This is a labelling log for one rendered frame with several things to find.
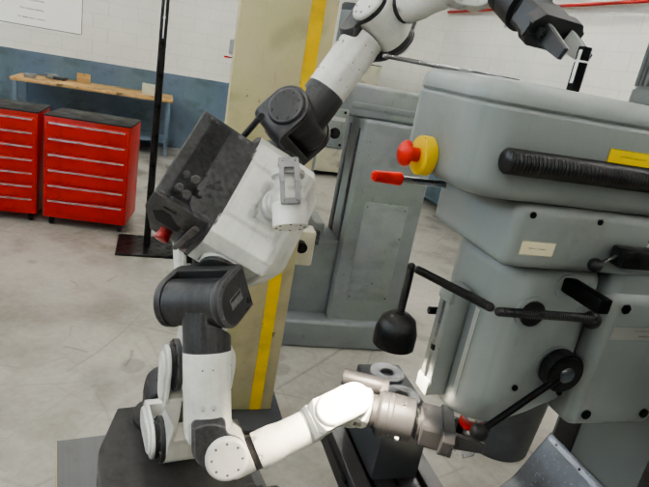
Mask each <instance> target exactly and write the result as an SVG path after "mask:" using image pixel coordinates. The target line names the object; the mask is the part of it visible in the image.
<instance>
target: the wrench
mask: <svg viewBox="0 0 649 487"><path fill-rule="evenodd" d="M382 58H385V59H390V60H396V61H400V62H405V63H411V64H415V65H420V66H425V67H431V68H436V69H446V70H452V71H459V72H472V73H479V74H484V75H491V76H497V77H503V78H509V79H515V80H520V79H517V78H512V77H507V76H501V75H495V74H490V73H485V72H477V71H472V70H470V69H468V70H467V69H462V68H456V67H451V66H446V65H442V64H437V63H432V62H426V61H421V60H416V59H411V58H407V57H401V56H396V55H390V54H383V55H382Z"/></svg>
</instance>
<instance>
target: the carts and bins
mask: <svg viewBox="0 0 649 487"><path fill-rule="evenodd" d="M548 406H549V405H548V404H547V403H544V404H541V405H539V406H536V407H534V408H532V409H530V410H528V411H526V412H523V413H520V414H517V415H512V416H509V417H507V418H506V419H504V420H503V421H501V422H500V423H498V424H497V426H495V427H494V428H492V429H491V432H490V433H489V436H488V438H487V439H486V440H485V441H483V442H482V443H485V449H484V452H483V454H482V455H484V456H486V457H488V458H491V459H494V460H496V461H501V462H509V463H513V462H519V461H521V460H522V459H523V458H524V457H525V456H526V454H527V452H528V450H529V448H530V446H531V444H532V442H533V439H534V437H535V435H536V433H537V431H538V428H539V426H540V424H541V422H542V419H543V417H544V415H545V413H546V410H547V408H548Z"/></svg>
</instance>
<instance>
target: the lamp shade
mask: <svg viewBox="0 0 649 487"><path fill-rule="evenodd" d="M416 337H417V329H416V321H415V319H414V318H413V317H412V316H411V315H410V314H409V313H408V312H407V311H405V312H404V313H400V312H398V311H397V308H395V309H391V310H387V311H384V312H383V313H382V315H381V316H380V318H379V320H378V321H377V323H376V326H375V330H374V334H373V339H372V341H373V343H374V345H375V346H376V347H378V348H379V349H381V350H382V351H385V352H387V353H389V354H393V355H408V354H410V353H412V351H413V349H414V345H415V341H416Z"/></svg>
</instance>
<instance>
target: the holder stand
mask: <svg viewBox="0 0 649 487"><path fill-rule="evenodd" d="M356 371H358V372H362V373H366V374H370V375H374V376H378V377H382V378H385V379H388V380H390V382H389V388H388V391H390V392H394V393H398V394H402V395H405V396H408V397H412V398H416V400H417V406H418V408H419V407H420V406H421V405H422V403H423V402H424V401H423V400H422V398H421V397H420V396H419V394H418V393H417V391H416V390H415V388H414V387H413V385H412V384H411V382H410V381H409V379H408V378H407V376H406V375H405V373H404V372H403V370H402V369H401V367H400V366H399V365H398V364H389V363H382V362H380V363H375V364H359V365H358V366H357V369H356ZM348 429H349V431H350V433H351V435H352V438H353V441H354V443H355V446H356V448H357V450H358V452H359V454H360V457H361V459H362V461H363V463H364V466H365V468H366V470H367V472H368V474H369V476H370V478H371V479H372V480H373V479H391V478H410V477H415V476H416V473H417V469H418V465H419V462H420V458H421V455H422V451H423V448H424V447H422V446H418V445H416V440H414V439H413V437H411V438H410V439H409V442H408V443H407V444H404V443H400V442H396V441H393V440H389V439H387V438H383V437H379V436H375V435H374V434H373V432H372V428H370V427H367V426H366V427H364V428H361V429H360V428H356V427H355V428H348Z"/></svg>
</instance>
